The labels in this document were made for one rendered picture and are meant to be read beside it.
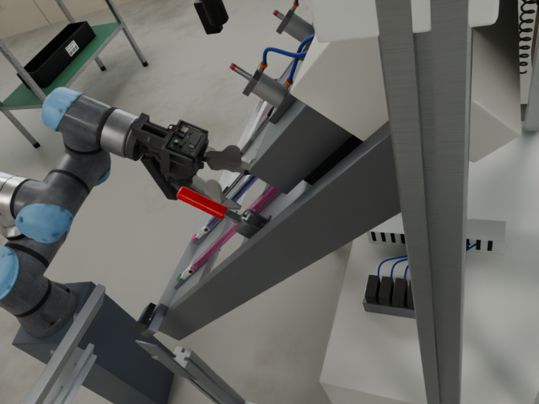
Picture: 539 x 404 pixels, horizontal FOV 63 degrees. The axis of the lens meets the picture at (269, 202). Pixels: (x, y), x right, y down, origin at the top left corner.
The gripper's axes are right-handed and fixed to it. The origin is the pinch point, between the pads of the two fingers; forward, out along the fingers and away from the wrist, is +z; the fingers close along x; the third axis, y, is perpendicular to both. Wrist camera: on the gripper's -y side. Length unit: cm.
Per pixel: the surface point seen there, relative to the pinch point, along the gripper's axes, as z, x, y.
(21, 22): -305, 284, -278
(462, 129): 13, -25, 49
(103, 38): -137, 174, -148
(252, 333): 18, 8, -95
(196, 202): -2.8, -17.5, 19.5
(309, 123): 5.5, -16.9, 37.4
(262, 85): 0.2, -11.7, 34.6
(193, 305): 0.2, -21.0, -4.2
